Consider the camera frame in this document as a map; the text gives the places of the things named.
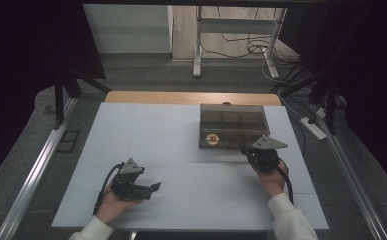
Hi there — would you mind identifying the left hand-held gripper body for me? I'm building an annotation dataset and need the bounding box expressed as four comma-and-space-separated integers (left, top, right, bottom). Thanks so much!
110, 157, 149, 202

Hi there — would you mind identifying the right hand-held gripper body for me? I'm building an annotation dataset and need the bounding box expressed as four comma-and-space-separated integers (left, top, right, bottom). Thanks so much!
246, 134, 289, 173

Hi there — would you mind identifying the person's left hand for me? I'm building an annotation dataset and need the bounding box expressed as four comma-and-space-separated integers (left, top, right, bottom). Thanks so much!
95, 190, 143, 225

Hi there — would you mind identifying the person's right hand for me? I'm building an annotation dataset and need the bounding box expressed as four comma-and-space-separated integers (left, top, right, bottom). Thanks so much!
251, 159, 289, 200

